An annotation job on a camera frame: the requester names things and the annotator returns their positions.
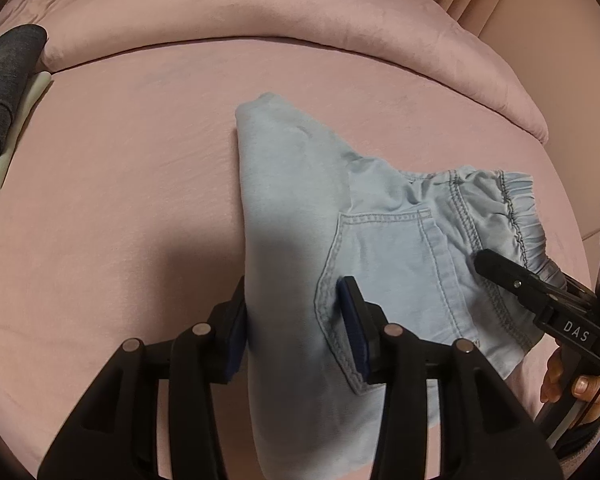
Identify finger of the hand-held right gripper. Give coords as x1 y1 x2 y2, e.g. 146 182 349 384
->
474 249 568 314

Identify dark grey folded cloth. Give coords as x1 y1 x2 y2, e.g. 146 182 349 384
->
0 24 48 176

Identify light blue pants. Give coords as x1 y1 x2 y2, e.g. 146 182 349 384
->
235 92 566 480

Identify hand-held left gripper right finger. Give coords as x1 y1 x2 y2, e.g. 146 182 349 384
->
337 276 563 480

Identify pink bed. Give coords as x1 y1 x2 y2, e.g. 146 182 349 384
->
0 0 593 480

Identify pink pillow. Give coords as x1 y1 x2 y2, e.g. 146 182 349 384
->
0 0 550 145

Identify cream folded cloth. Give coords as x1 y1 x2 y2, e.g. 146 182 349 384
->
0 71 54 193

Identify person's right hand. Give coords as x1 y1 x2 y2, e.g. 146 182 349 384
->
539 345 600 431

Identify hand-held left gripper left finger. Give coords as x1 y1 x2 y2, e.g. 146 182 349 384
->
37 275 251 480

